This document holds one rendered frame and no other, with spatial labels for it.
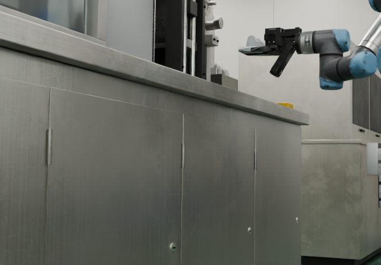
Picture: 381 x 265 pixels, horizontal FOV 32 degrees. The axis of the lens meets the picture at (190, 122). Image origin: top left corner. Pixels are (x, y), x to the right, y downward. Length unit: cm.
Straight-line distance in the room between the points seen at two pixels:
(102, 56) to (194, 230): 56
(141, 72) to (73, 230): 34
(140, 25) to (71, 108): 89
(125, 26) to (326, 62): 64
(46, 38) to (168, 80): 41
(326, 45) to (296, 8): 485
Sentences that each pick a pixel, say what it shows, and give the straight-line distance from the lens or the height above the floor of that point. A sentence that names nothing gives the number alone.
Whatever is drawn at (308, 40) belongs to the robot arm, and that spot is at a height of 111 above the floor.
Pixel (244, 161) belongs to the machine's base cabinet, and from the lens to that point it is 186.
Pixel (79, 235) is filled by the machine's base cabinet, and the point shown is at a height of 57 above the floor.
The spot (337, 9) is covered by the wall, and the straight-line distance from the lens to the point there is 689.
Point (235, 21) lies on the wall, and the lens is 718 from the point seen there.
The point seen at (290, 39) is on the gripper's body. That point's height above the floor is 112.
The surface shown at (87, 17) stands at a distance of 127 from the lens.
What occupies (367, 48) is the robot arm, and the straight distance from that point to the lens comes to 207.
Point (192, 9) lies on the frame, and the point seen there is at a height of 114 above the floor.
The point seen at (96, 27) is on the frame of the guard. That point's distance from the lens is 128.
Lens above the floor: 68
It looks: 4 degrees up
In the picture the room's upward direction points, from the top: 1 degrees clockwise
